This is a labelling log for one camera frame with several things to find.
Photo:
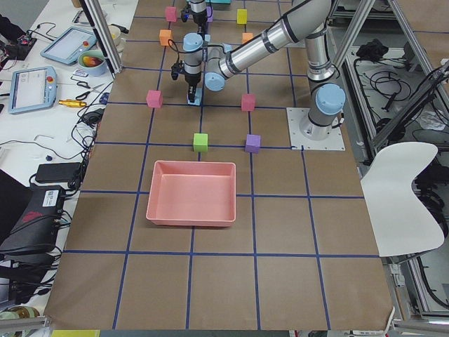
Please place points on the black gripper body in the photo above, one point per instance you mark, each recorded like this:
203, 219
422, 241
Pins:
191, 80

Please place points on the far red block left side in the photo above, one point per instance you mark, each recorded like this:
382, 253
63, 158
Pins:
154, 98

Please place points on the far orange block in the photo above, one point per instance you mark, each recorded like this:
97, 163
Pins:
165, 36

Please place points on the red block near base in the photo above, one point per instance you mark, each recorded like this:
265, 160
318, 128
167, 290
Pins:
248, 102

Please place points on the green block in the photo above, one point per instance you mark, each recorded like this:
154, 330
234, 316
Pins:
200, 142

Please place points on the orange block near base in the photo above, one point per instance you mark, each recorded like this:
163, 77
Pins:
246, 37

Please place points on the far red block right side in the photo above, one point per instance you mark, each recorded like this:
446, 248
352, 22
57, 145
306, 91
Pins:
171, 14

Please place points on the purple block right side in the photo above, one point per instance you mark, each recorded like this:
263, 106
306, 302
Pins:
209, 12

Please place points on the yellow block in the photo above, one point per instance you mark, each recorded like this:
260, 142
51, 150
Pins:
241, 16

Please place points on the bowl with lemon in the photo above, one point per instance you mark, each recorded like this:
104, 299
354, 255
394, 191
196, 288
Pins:
117, 37

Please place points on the purple block near base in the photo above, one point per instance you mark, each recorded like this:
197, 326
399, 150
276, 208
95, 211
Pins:
253, 143

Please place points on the cyan tray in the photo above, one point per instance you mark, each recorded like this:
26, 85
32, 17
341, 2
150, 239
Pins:
220, 1

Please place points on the bowl with red fruit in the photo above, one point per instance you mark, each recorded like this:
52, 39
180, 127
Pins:
93, 63

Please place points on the black scissors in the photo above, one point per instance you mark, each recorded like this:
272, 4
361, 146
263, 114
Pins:
89, 89

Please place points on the pink tray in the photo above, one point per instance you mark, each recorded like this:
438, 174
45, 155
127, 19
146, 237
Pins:
192, 193

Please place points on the brass cylinder tool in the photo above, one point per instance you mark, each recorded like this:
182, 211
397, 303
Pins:
72, 103

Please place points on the teach pendant far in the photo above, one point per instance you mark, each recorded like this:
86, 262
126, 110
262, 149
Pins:
69, 46

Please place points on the teach pendant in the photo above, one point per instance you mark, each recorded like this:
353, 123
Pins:
31, 90
69, 46

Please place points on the teach pendant near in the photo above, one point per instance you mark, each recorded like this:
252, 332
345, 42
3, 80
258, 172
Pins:
31, 90

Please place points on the black power brick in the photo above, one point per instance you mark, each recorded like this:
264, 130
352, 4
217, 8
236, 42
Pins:
57, 173

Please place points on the black computer box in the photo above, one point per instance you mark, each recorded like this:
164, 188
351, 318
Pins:
29, 219

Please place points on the white chair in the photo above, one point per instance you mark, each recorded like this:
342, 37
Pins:
401, 223

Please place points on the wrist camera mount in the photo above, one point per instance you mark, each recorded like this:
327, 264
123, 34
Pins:
177, 69
185, 13

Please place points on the aluminium frame post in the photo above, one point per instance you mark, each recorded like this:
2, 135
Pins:
98, 23

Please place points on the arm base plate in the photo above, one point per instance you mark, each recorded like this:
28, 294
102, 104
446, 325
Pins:
304, 135

